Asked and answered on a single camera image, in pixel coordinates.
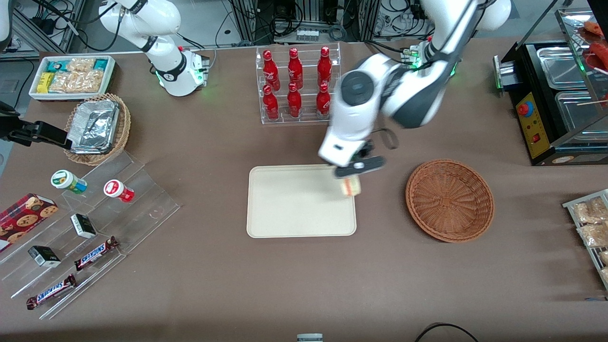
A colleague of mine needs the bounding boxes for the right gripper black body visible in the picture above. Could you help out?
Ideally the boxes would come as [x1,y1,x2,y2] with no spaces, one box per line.
[0,101,37,143]

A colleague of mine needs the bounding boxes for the sandwich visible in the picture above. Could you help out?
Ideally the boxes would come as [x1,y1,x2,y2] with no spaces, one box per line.
[339,176,362,198]

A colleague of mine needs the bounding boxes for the cream plastic tray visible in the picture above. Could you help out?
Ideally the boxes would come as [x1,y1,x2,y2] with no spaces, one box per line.
[246,164,357,238]

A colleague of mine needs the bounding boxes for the light wicker basket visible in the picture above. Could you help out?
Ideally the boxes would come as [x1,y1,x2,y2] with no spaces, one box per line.
[64,93,132,166]

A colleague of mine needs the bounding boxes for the brown wicker basket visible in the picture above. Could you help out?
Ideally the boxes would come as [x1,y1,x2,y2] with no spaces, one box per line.
[405,159,495,243]

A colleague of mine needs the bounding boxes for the tray of wrapped snacks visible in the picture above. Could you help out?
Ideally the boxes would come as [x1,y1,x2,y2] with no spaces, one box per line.
[562,189,608,290]

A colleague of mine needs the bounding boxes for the white plastic bin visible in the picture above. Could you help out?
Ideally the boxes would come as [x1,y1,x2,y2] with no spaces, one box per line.
[28,55,117,103]

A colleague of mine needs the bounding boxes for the clear acrylic bottle rack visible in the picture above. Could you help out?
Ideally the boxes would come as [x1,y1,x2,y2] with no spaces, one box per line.
[256,43,342,125]

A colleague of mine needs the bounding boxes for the aluminium foil container stack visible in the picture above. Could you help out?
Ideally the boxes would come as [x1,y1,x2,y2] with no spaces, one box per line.
[66,100,120,155]

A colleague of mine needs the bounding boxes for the green lidded yogurt cup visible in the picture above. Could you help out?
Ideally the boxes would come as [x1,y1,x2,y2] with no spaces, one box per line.
[51,170,88,195]

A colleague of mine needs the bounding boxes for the red cola bottle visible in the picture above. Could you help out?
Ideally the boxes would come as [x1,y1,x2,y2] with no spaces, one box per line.
[317,46,333,87]
[287,83,303,118]
[316,83,332,117]
[263,85,280,121]
[288,47,304,90]
[263,49,281,91]

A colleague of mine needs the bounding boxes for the yellow snack packet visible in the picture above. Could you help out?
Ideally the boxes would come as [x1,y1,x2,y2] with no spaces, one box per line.
[37,72,56,94]

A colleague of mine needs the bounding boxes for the clear cracker bag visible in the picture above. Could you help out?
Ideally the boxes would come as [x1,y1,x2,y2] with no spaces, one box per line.
[66,58,96,73]
[50,71,106,94]

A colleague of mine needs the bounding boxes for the red lidded yogurt cup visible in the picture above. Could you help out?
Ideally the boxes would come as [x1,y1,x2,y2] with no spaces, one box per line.
[104,180,135,203]

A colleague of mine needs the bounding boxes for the red tartan cookie box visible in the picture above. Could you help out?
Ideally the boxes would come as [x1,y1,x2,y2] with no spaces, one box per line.
[0,193,58,252]

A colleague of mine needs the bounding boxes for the small black carton box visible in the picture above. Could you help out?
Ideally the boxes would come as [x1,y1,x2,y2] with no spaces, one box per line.
[28,246,61,268]
[70,214,97,239]

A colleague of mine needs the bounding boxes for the clear acrylic stepped shelf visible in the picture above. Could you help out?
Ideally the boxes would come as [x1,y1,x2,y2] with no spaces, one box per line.
[0,151,182,320]

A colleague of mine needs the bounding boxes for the Snickers chocolate bar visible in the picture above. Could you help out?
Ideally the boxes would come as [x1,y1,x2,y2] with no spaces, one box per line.
[74,236,119,272]
[26,274,77,310]

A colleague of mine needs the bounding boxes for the black food warmer appliance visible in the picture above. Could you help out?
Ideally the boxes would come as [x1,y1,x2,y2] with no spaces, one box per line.
[494,7,608,167]

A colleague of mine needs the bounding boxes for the stainless steel pan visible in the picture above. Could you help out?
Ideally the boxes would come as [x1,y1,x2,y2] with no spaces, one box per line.
[537,47,588,90]
[555,90,608,131]

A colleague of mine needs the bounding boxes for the clear pastry bag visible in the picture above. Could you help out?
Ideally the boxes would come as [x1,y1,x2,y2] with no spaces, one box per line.
[577,222,608,248]
[572,197,608,224]

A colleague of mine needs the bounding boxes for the black floor cable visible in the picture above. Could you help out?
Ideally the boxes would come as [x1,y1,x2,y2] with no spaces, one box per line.
[415,323,480,342]

